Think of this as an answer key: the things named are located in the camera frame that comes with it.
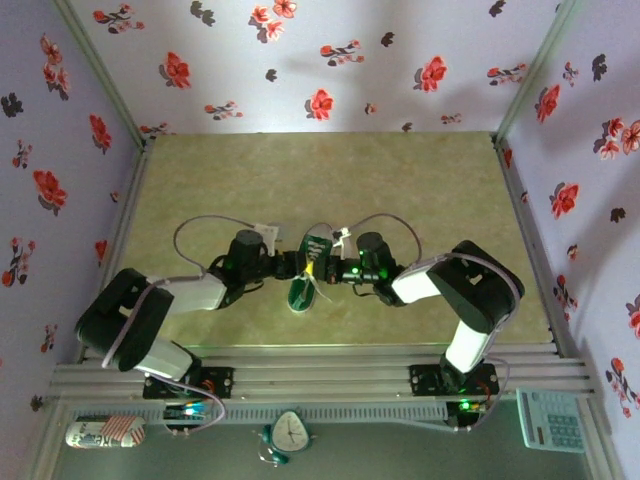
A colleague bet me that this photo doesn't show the white shoelace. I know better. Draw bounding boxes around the white shoelace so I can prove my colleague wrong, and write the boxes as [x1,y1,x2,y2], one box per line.
[294,238,335,305]

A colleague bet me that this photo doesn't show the green canvas sneaker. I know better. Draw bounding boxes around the green canvas sneaker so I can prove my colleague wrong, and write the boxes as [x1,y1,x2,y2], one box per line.
[287,223,335,315]

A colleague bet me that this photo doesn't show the teal alarm clock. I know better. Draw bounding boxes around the teal alarm clock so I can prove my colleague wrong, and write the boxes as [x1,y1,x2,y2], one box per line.
[257,409,317,469]

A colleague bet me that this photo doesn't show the striped printed tin can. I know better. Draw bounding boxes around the striped printed tin can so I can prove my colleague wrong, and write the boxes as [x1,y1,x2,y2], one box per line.
[64,413,147,450]

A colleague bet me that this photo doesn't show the light blue calculator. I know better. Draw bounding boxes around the light blue calculator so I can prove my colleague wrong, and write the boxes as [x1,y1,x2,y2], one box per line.
[514,387,587,454]

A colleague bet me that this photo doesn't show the grey right arm cable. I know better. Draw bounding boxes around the grey right arm cable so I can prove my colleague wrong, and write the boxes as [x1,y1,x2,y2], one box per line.
[349,213,511,434]

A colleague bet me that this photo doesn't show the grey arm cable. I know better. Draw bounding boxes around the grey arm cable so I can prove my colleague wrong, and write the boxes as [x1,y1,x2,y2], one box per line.
[349,213,511,434]
[102,214,261,434]

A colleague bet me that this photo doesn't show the aluminium rail frame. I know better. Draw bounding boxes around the aluminium rail frame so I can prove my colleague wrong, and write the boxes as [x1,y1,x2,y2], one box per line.
[47,343,599,401]

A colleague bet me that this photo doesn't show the aluminium side rail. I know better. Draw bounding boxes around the aluminium side rail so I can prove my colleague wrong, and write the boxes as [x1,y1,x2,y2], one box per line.
[74,139,156,364]
[492,134,569,359]

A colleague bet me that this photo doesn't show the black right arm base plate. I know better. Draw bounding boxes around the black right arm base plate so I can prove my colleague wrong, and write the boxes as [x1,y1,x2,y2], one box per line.
[408,363,500,397]

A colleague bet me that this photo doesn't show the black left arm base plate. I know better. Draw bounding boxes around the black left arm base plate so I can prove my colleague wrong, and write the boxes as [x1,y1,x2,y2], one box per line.
[143,366,235,400]

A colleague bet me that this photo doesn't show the grey slotted cable duct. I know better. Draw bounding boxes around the grey slotted cable duct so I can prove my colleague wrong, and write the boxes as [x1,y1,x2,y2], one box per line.
[72,403,449,426]

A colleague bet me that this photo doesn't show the grey left arm cable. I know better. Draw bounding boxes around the grey left arm cable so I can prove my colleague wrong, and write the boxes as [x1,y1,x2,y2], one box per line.
[102,214,261,434]

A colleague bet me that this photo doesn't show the aluminium corner post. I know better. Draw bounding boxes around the aluminium corner post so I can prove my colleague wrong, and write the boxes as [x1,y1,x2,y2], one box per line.
[52,0,151,151]
[492,0,587,146]

